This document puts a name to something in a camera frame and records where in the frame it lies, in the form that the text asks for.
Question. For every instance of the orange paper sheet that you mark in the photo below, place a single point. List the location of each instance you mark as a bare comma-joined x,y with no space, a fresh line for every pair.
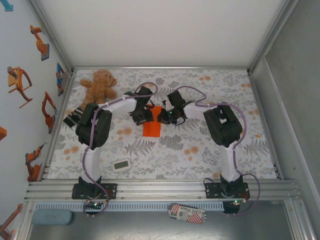
151,130

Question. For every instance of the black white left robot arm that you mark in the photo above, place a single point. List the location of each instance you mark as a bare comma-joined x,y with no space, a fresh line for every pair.
85,130

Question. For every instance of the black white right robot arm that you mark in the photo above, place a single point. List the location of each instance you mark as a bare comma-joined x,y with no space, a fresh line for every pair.
225,130

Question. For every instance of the brown teddy bear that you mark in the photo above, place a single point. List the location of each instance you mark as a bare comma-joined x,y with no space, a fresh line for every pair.
98,86

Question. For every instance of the white digital timer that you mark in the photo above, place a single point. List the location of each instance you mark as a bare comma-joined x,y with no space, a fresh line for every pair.
121,165

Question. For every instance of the floral printed table mat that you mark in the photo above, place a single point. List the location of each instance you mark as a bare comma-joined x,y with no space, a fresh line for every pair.
200,162

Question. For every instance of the red striped printed package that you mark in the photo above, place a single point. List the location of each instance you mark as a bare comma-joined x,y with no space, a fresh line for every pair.
186,213

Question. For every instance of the small circuit board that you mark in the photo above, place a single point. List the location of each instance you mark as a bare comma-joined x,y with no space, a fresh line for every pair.
94,205
235,203

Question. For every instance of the blue grey sponge pad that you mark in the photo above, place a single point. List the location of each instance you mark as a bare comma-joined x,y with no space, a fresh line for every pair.
52,217

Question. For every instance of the aluminium frame bar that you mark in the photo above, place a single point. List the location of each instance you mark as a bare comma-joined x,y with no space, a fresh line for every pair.
260,100
69,85
160,67

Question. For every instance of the wide slotted aluminium rail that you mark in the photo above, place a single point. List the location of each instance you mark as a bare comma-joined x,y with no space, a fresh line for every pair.
160,190

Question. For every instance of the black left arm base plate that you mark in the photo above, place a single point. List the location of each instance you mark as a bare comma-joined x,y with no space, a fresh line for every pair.
111,191

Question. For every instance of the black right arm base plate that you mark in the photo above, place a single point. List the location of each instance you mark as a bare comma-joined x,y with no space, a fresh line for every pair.
212,191

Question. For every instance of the blue orange wall sticker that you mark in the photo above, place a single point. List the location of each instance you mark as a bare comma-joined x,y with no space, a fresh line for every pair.
59,72

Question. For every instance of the aluminium frame post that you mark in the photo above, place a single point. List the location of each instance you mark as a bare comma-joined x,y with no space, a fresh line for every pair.
54,37
270,37

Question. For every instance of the orange chair shaped wall sticker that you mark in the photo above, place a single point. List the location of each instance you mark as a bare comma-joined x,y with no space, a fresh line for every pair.
15,82

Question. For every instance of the orange block wall sticker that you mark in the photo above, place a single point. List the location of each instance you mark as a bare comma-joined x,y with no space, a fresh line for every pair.
3,133

